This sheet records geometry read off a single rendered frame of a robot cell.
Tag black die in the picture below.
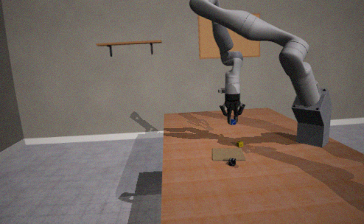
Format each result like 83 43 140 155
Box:
228 158 236 166

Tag tan flat mat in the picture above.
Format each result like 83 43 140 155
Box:
212 148 245 161

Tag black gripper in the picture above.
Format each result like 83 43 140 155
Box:
220 93 245 124

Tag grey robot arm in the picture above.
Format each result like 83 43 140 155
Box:
189 0 322 106

